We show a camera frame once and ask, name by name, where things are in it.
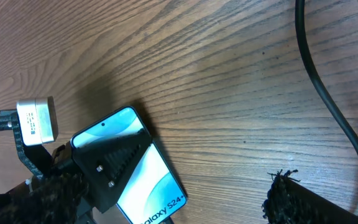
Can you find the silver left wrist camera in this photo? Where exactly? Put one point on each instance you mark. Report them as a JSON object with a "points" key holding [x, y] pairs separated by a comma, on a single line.
{"points": [[38, 120]]}

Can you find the Samsung Galaxy smartphone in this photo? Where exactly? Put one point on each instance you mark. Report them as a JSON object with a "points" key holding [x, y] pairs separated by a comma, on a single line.
{"points": [[153, 193]]}

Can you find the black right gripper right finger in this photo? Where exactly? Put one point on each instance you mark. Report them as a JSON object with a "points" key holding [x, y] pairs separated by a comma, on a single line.
{"points": [[290, 203]]}

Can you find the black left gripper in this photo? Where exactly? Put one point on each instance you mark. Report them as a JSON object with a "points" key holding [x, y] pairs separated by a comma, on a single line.
{"points": [[107, 166]]}

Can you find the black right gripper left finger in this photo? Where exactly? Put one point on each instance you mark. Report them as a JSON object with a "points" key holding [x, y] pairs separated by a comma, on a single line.
{"points": [[54, 201]]}

